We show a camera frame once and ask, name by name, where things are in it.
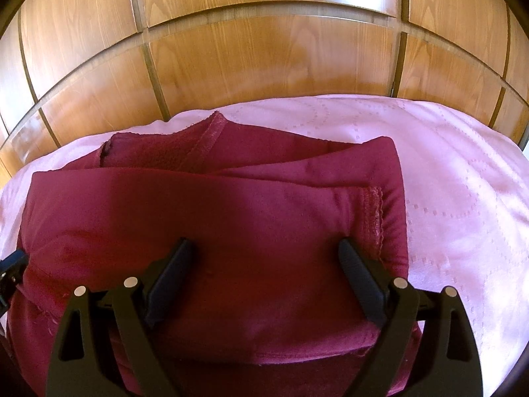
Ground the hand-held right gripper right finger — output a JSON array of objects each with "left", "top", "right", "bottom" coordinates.
[{"left": 338, "top": 239, "right": 484, "bottom": 397}]

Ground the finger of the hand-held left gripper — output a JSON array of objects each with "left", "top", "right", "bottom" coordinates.
[{"left": 0, "top": 248, "right": 29, "bottom": 311}]

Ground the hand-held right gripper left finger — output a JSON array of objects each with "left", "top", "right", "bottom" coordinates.
[{"left": 45, "top": 238, "right": 196, "bottom": 397}]

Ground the dark red fleece garment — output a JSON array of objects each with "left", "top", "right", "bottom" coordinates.
[{"left": 4, "top": 111, "right": 424, "bottom": 397}]

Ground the pink quilted bedspread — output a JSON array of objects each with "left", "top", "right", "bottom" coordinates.
[{"left": 0, "top": 94, "right": 529, "bottom": 393}]

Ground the wooden wardrobe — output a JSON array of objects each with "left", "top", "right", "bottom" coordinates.
[{"left": 0, "top": 0, "right": 529, "bottom": 174}]

